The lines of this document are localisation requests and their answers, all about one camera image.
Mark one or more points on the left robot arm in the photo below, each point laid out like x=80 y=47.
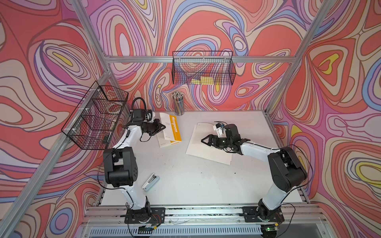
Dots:
x=120 y=164

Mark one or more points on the metal pen cup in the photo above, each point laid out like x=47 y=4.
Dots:
x=178 y=98

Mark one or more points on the yellow sticky notes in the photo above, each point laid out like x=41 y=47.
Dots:
x=203 y=80

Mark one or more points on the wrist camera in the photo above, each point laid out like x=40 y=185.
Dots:
x=149 y=115
x=219 y=128

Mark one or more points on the black wire basket back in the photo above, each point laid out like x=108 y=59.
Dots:
x=188 y=65

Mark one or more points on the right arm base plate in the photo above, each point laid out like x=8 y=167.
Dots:
x=255 y=214

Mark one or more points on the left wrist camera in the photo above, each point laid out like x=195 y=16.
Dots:
x=149 y=115

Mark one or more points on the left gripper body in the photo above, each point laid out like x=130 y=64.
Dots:
x=148 y=127

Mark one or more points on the black wire basket left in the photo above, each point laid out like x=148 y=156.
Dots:
x=92 y=124

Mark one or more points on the black wire basket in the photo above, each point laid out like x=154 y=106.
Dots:
x=92 y=124
x=188 y=65

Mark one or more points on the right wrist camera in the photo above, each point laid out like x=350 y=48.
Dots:
x=219 y=128

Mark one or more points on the light blue white stapler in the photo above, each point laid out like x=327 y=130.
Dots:
x=150 y=182

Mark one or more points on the cream lined notebook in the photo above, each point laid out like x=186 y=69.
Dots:
x=172 y=131
x=198 y=149
x=163 y=142

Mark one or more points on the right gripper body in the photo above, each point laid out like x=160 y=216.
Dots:
x=224 y=142

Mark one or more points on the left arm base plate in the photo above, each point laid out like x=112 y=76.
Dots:
x=154 y=215

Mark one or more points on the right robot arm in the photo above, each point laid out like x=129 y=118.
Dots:
x=287 y=171

